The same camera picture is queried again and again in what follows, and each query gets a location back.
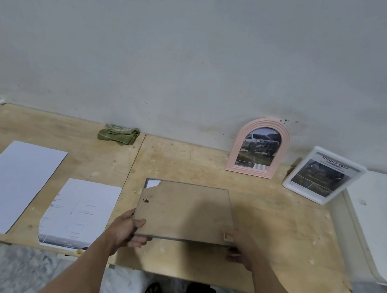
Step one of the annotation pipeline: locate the white rectangular picture frame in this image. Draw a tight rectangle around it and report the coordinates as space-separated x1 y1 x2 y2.
280 142 369 211

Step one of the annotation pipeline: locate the person's right hand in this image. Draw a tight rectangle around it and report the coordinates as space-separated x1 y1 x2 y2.
223 228 271 274

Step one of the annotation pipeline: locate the pink arched picture frame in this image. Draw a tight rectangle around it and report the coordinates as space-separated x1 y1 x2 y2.
225 113 293 182

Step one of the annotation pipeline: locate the person's left forearm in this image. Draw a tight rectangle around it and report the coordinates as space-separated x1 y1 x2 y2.
31 226 119 293

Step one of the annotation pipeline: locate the brown rectangular picture frame back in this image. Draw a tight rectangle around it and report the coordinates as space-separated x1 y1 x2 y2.
131 177 241 248

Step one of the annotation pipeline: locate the stack of printed paper sheets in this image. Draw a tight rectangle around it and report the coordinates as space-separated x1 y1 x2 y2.
37 175 123 256

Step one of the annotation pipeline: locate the large blank white paper sheet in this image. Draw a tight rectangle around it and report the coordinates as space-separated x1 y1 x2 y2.
0 138 69 241

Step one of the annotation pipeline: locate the person's left hand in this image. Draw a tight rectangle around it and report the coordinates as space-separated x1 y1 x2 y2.
100 205 156 262

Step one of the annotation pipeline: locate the green folded cloth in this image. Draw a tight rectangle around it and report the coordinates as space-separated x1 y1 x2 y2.
97 122 141 148

